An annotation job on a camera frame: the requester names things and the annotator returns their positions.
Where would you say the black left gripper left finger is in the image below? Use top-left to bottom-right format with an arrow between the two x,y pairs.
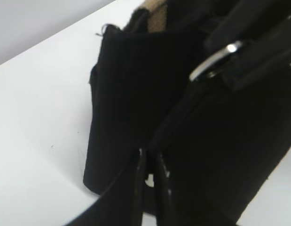
72,149 -> 147,226

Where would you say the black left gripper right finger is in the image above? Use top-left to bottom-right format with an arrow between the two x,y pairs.
154,153 -> 197,226

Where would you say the black canvas tote bag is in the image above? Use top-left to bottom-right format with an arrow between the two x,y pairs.
83,0 -> 291,226

